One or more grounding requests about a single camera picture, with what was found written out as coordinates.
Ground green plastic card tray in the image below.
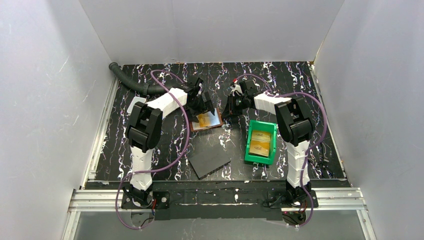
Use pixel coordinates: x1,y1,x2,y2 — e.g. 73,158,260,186
244,120,277,165

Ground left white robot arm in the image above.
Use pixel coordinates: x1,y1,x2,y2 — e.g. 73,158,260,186
123,77,215,204

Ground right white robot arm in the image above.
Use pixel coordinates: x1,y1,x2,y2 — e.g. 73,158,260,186
222,79,317,202

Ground gold VIP credit card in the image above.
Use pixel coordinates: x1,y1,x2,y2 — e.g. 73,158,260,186
251,130,272,142

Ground cards in green tray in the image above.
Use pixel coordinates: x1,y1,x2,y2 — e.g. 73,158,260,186
248,140,271,157

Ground black foam block front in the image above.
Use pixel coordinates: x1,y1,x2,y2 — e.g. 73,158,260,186
188,144,231,180

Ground white plastic box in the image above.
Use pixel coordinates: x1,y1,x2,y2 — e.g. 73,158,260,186
126,96,147,114

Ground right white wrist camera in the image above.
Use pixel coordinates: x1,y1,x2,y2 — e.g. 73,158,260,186
230,79,243,96

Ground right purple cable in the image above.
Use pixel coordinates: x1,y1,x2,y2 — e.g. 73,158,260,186
233,73,329,229

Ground purple cable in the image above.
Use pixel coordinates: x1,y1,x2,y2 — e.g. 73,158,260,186
233,73,329,229
114,69,192,231

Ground black corrugated hose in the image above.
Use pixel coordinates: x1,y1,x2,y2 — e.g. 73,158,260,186
108,61,193,96

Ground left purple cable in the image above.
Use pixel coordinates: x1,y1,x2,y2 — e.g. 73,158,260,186
114,69,192,231

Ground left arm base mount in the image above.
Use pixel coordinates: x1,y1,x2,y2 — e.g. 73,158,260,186
120,185,171,227

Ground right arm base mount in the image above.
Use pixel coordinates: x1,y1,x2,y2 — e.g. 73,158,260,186
262,189,319,227

